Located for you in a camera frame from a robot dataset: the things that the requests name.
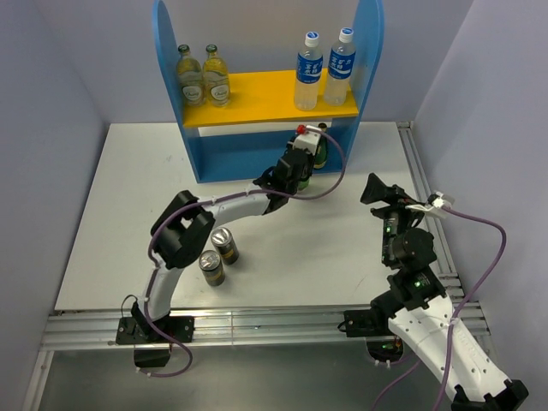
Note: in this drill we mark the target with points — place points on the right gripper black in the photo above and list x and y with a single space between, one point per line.
375 189

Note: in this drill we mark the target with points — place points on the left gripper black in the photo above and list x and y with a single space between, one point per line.
310 159

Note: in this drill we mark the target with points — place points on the green glass bottle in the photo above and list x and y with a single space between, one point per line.
321 154
305 182

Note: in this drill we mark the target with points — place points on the Pocari water bottle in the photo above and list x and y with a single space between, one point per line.
340 67
308 72

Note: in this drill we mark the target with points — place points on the black gold can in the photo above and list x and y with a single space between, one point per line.
211 266
223 240

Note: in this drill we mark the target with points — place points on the black gold can front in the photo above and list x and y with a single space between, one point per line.
211 266

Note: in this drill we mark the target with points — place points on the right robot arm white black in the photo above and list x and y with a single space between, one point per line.
410 255

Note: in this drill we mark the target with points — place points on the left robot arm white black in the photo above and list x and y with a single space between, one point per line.
181 233

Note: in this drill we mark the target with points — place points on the blue shelf with yellow board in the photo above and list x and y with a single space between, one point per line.
233 143

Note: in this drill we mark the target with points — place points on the right yellow soda water bottle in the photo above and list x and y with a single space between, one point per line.
216 77

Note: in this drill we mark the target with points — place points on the yellow soda water bottle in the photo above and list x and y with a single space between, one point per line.
216 77
190 77

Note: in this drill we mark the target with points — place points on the left yellow soda water bottle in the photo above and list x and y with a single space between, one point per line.
190 77

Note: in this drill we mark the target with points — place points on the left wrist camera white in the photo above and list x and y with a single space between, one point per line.
307 138

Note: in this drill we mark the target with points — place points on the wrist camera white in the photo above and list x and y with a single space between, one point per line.
307 138
437 205

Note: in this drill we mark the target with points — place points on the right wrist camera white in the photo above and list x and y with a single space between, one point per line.
437 205

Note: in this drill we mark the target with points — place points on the aluminium rail right side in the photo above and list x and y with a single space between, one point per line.
432 328

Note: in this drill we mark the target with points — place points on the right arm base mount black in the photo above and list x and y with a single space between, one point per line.
382 345

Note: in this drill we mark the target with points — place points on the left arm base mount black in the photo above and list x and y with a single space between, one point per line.
151 350

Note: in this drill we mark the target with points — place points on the aluminium rail frame front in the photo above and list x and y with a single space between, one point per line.
212 327

